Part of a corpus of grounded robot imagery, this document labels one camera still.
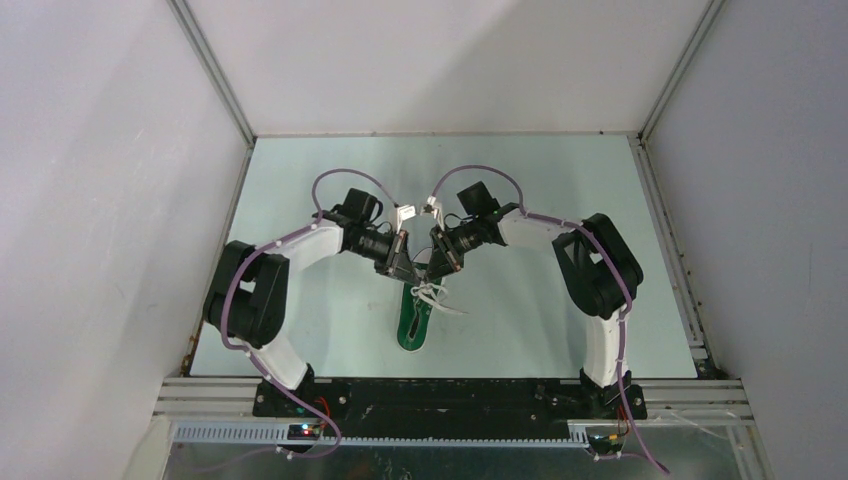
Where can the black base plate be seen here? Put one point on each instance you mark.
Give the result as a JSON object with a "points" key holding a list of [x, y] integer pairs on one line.
{"points": [[457, 408]]}

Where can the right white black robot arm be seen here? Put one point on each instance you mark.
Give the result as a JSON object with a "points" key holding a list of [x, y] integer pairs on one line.
{"points": [[600, 273]]}

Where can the green canvas sneaker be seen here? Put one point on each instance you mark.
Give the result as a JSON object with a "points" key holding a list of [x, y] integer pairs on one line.
{"points": [[414, 316]]}

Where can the left controller board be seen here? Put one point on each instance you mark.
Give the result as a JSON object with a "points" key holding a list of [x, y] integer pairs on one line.
{"points": [[304, 432]]}

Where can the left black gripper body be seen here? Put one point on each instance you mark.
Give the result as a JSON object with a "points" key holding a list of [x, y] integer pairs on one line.
{"points": [[377, 246]]}

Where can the controller board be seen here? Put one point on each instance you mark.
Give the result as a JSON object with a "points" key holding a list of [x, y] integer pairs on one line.
{"points": [[608, 445], [304, 432]]}

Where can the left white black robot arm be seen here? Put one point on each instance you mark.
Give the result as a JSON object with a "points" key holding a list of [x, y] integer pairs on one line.
{"points": [[247, 299]]}

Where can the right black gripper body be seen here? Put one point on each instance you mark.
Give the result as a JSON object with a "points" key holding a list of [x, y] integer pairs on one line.
{"points": [[461, 240]]}

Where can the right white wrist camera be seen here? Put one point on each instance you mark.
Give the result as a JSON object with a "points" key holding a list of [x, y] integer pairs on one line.
{"points": [[433, 207]]}

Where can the grey slotted cable duct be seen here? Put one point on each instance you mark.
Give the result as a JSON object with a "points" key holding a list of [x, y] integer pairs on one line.
{"points": [[274, 434]]}

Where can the white shoelace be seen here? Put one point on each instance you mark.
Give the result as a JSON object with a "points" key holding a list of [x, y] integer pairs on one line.
{"points": [[433, 294]]}

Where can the right controller board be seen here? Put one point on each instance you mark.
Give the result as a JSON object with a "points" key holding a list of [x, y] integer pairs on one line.
{"points": [[608, 445]]}

